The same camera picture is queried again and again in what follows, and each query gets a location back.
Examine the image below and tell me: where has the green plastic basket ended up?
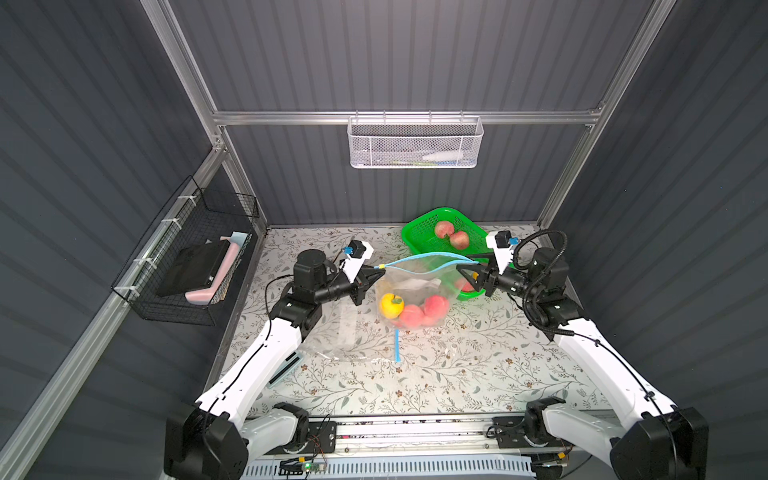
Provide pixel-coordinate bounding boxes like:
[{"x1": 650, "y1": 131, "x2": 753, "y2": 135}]
[{"x1": 396, "y1": 207, "x2": 489, "y2": 304}]

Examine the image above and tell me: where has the pink peach top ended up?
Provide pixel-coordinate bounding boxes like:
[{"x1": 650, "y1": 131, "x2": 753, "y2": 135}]
[{"x1": 434, "y1": 220, "x2": 455, "y2": 239}]

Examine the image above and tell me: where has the teal calculator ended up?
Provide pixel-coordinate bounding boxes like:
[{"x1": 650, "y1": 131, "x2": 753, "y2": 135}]
[{"x1": 266, "y1": 351, "x2": 303, "y2": 389}]

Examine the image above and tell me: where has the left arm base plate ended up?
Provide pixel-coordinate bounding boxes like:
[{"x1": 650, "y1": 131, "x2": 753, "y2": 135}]
[{"x1": 266, "y1": 419, "x2": 338, "y2": 456}]

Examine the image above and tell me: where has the clear zip-top bag blue zipper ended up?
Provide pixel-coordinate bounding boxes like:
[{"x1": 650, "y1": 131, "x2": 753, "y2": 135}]
[{"x1": 375, "y1": 252, "x2": 477, "y2": 330}]

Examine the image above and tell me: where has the black pouch in basket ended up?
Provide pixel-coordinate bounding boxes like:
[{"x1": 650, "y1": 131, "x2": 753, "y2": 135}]
[{"x1": 156, "y1": 240, "x2": 227, "y2": 297}]

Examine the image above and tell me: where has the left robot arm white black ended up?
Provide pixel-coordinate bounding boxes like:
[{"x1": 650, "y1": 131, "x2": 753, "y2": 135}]
[{"x1": 163, "y1": 240, "x2": 386, "y2": 479}]

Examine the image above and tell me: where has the pink peach with leaf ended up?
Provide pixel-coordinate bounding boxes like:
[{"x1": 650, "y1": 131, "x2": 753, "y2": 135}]
[{"x1": 399, "y1": 305, "x2": 425, "y2": 328}]

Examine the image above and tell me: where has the black wire wall basket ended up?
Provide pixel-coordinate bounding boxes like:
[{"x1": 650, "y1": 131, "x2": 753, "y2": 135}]
[{"x1": 112, "y1": 177, "x2": 260, "y2": 326}]

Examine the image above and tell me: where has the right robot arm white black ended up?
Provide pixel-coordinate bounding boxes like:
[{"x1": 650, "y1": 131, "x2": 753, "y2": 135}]
[{"x1": 457, "y1": 248, "x2": 709, "y2": 479}]

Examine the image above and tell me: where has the white tube in basket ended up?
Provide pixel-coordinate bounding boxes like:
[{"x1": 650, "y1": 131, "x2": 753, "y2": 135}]
[{"x1": 422, "y1": 150, "x2": 464, "y2": 164}]

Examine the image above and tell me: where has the white wire wall basket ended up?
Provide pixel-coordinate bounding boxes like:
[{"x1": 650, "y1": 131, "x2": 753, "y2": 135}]
[{"x1": 347, "y1": 114, "x2": 485, "y2": 169}]

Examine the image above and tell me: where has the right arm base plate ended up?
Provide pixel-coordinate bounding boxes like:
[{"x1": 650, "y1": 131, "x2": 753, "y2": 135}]
[{"x1": 485, "y1": 415, "x2": 573, "y2": 451}]

